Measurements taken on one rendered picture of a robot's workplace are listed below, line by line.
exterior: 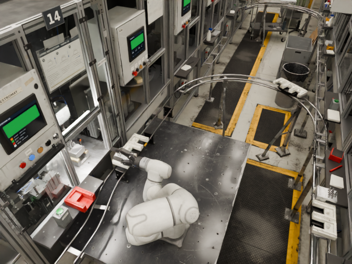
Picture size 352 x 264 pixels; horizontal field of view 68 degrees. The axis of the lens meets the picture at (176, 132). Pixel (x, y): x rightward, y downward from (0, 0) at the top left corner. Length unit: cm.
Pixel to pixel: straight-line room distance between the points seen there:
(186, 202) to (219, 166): 125
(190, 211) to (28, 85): 96
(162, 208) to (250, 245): 173
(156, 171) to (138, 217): 59
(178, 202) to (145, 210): 14
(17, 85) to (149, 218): 85
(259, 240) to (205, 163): 94
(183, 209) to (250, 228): 177
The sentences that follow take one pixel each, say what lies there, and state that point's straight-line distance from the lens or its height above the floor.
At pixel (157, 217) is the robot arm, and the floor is 145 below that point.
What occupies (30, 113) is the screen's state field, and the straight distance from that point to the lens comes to 146.
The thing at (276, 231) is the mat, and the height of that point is 1.
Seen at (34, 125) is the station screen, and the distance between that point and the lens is 150.
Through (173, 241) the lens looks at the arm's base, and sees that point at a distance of 193.
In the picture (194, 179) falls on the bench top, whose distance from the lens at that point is 225.
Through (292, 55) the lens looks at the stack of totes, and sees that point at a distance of 489.
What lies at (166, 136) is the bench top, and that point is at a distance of 260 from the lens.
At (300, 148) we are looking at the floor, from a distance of 385.
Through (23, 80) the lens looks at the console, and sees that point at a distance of 143.
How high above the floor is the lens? 244
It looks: 42 degrees down
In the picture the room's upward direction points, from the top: 1 degrees clockwise
